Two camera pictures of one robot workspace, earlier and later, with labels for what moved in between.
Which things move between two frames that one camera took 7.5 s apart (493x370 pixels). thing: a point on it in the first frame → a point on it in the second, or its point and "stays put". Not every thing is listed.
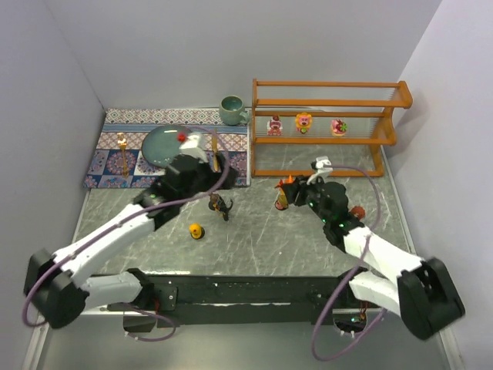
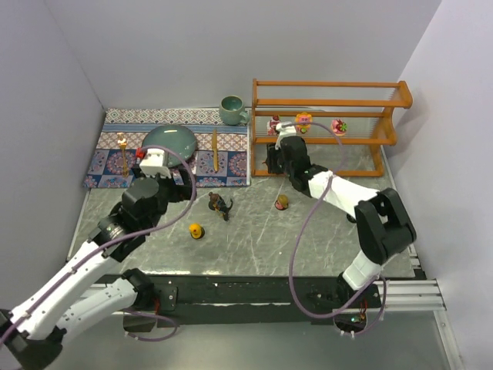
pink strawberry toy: x=338 y=127 stays put
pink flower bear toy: x=303 y=121 stays put
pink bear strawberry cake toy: x=274 y=126 stays put
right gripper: x=294 y=191 → x=275 y=159
